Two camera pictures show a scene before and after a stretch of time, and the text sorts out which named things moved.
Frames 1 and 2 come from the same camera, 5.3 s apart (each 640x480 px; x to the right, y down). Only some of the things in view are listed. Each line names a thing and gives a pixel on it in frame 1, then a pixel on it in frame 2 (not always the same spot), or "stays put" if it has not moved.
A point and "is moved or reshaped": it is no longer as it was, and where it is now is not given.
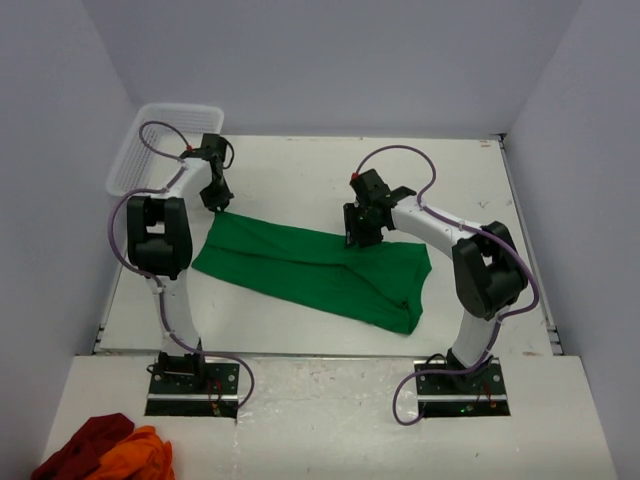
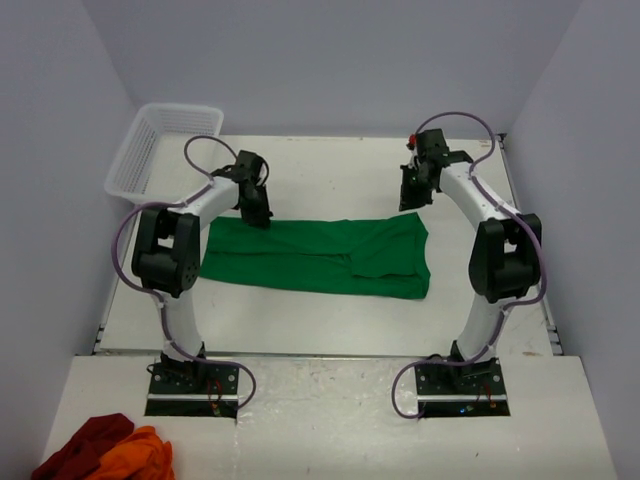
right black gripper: (354, 234) -> (408, 199)
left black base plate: (215, 396) stays put
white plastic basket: (158, 137) stays put
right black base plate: (478, 393) stays put
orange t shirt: (143, 456) stays put
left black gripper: (222, 200) -> (260, 219)
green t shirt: (381, 284) is moved or reshaped
